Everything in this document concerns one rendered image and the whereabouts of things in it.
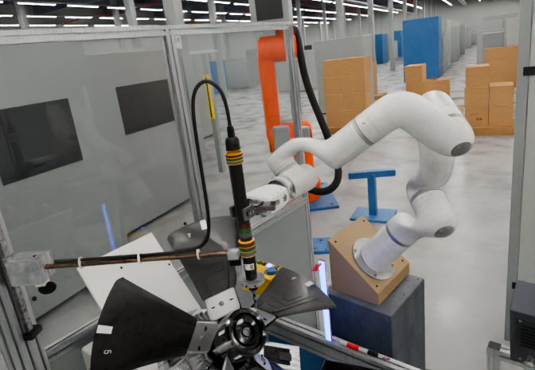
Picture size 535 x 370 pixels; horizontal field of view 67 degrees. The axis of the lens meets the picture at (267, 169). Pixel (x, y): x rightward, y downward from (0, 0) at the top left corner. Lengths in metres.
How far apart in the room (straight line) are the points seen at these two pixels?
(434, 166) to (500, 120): 7.20
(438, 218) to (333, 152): 0.46
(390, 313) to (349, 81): 7.64
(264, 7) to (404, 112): 3.92
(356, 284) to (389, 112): 0.81
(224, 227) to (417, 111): 0.63
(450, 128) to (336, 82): 8.01
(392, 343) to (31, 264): 1.24
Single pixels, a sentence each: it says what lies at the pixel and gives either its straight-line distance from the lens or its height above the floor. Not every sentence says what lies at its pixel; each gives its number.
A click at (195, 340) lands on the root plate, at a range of 1.13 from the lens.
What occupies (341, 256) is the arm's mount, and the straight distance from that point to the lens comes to 1.66.
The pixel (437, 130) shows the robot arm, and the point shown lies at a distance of 1.13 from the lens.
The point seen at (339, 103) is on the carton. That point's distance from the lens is 9.12.
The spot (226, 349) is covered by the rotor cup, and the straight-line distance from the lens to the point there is 1.11.
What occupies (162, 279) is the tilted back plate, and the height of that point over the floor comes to 1.24.
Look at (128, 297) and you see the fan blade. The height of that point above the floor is 1.39.
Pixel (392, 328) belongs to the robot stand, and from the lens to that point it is 1.67.
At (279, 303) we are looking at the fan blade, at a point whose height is 1.18.
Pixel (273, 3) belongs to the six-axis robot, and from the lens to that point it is 4.91.
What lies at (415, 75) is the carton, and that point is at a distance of 10.14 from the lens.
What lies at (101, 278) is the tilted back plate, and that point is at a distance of 1.33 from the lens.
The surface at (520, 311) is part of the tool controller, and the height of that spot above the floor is 1.23.
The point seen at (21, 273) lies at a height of 1.40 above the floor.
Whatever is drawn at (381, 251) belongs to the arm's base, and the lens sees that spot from 1.62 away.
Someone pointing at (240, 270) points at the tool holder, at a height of 1.35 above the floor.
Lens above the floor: 1.89
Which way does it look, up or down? 16 degrees down
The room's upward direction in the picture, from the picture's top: 7 degrees counter-clockwise
